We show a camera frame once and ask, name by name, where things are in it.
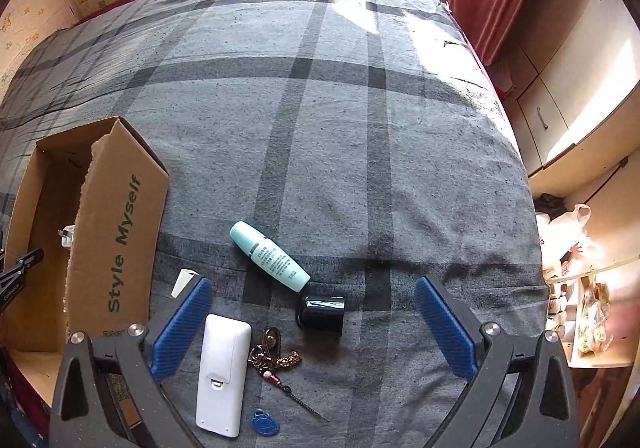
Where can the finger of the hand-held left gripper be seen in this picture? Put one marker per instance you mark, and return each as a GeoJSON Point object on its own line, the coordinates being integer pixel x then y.
{"type": "Point", "coordinates": [20, 270]}

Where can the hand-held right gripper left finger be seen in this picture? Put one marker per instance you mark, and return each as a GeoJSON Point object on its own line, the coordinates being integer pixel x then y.
{"type": "Point", "coordinates": [182, 323]}

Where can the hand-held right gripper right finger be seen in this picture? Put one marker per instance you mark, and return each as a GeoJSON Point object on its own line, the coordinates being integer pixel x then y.
{"type": "Point", "coordinates": [445, 323]}

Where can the small white charger cube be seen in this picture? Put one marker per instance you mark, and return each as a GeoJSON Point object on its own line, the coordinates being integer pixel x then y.
{"type": "Point", "coordinates": [181, 282]}

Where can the white charger with prongs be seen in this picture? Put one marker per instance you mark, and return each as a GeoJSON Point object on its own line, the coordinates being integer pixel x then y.
{"type": "Point", "coordinates": [67, 238]}

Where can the white remote control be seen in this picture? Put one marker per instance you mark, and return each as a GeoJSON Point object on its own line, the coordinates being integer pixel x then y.
{"type": "Point", "coordinates": [222, 368]}

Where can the brown cardboard box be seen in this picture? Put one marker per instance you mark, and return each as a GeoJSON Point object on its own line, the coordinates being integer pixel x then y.
{"type": "Point", "coordinates": [115, 228]}

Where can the teal lotion bottle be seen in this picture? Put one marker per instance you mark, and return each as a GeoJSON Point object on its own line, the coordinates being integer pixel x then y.
{"type": "Point", "coordinates": [270, 255]}

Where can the black tape roll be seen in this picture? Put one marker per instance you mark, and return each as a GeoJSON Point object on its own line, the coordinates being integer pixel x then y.
{"type": "Point", "coordinates": [320, 313]}

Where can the blue key fob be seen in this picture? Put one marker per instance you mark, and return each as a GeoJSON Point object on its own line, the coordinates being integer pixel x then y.
{"type": "Point", "coordinates": [263, 423]}

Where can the clear bag of snacks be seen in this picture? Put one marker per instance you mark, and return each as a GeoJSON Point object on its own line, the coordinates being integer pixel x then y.
{"type": "Point", "coordinates": [595, 313]}

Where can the white plastic bag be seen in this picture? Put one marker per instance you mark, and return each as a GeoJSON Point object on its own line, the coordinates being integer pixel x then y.
{"type": "Point", "coordinates": [565, 228]}

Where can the light wooden shelf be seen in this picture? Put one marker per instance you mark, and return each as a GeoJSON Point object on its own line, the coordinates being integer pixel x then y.
{"type": "Point", "coordinates": [600, 360]}

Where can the dark cloth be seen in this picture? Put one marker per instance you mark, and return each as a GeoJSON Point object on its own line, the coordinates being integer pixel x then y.
{"type": "Point", "coordinates": [549, 202]}

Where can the grey plaid blanket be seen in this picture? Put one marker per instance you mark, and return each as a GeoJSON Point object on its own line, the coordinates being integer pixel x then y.
{"type": "Point", "coordinates": [325, 153]}

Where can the beige cabinet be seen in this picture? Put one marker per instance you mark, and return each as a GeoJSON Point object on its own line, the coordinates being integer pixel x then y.
{"type": "Point", "coordinates": [575, 78]}

